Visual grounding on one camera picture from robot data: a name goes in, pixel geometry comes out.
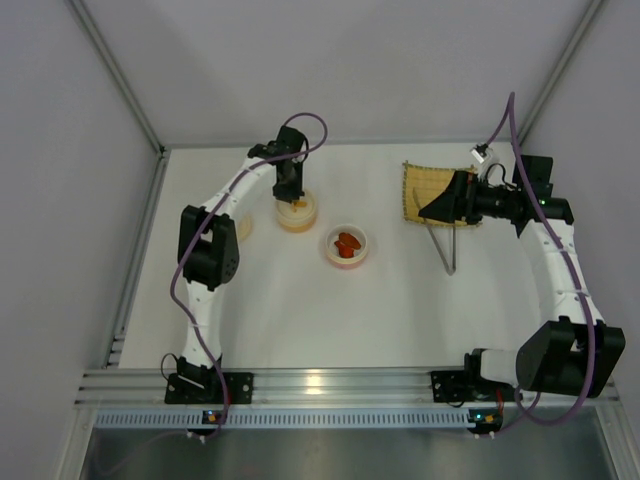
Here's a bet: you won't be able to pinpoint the cream lunch box lid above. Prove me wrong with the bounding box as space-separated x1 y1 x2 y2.
275 189 318 218

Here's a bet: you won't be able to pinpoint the cream lid pink valve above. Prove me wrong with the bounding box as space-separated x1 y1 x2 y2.
236 213 253 242

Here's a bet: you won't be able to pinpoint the steel food tongs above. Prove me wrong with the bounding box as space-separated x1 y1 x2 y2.
418 214 457 276

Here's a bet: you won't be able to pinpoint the orange fried chicken wing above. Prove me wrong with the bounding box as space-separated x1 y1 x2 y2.
339 232 361 250

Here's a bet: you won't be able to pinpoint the red chicken drumstick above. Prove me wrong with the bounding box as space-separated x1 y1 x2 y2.
334 240 355 259

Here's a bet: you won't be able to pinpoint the orange lunch box bowl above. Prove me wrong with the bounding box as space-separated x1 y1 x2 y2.
276 214 317 233

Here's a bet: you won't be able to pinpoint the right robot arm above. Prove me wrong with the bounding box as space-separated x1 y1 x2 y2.
414 155 626 398

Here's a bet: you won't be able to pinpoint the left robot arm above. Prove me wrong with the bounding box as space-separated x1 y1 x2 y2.
170 126 309 371

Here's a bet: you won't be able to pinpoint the pink lunch box bowl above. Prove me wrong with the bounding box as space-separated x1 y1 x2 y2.
321 224 370 270

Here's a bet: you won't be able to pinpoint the woven bamboo tray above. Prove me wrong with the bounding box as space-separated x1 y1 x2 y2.
401 161 470 228

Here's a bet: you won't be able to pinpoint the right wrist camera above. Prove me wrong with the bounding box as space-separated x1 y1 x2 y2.
470 143 493 164

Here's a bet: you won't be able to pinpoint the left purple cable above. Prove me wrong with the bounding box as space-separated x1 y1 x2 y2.
169 112 329 441

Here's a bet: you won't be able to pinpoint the purple cable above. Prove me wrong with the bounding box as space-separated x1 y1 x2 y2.
487 92 599 441
169 112 329 441

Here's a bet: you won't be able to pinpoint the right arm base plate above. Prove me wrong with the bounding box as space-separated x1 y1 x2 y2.
430 370 515 405

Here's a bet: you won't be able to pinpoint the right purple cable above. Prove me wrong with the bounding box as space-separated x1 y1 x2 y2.
487 92 599 441

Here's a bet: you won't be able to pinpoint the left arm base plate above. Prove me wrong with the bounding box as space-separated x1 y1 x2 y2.
164 372 254 405

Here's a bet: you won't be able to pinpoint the aluminium mounting rail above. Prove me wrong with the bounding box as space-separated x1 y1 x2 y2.
74 367 616 406

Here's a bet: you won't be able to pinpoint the slotted cable duct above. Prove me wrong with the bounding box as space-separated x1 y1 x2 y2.
94 408 480 430

